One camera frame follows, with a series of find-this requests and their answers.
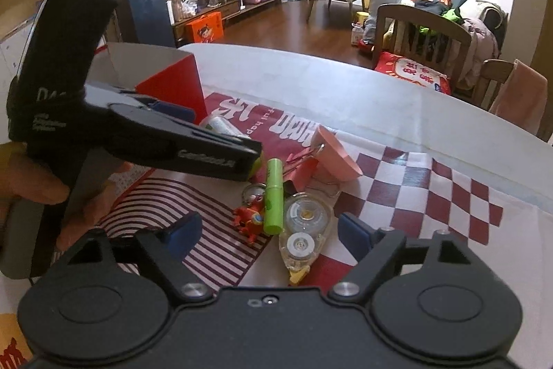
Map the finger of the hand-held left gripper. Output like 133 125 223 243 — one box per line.
108 103 263 182
116 90 195 123

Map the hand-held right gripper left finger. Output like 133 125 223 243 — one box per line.
52 211 217 298

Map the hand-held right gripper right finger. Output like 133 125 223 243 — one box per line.
328 212 476 301

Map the red cardboard box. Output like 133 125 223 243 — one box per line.
86 41 207 123

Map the toothpick jar with green lid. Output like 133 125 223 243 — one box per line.
199 114 265 179

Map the clear correction tape dispenser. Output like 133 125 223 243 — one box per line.
278 193 334 287

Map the red toy keychain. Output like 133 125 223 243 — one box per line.
232 182 266 245

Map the pink binder clip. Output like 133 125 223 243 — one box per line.
283 144 342 197

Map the pink plastic bowl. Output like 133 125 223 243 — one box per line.
311 124 364 182

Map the person's left hand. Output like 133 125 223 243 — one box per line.
0 142 132 251

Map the red and white printed mat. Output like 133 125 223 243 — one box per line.
95 90 553 296

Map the orange gift box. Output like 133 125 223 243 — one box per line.
186 11 225 43

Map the dark blue tall appliance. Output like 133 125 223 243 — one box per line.
116 0 177 47

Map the wooden tv cabinet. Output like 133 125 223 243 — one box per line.
170 0 286 45

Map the red printed cushion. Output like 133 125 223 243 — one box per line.
374 51 452 95

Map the pink cloth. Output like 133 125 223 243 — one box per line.
488 58 549 132

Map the wooden slatted chair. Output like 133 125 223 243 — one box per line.
372 3 472 91

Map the sofa with clothes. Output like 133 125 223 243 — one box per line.
402 0 510 63

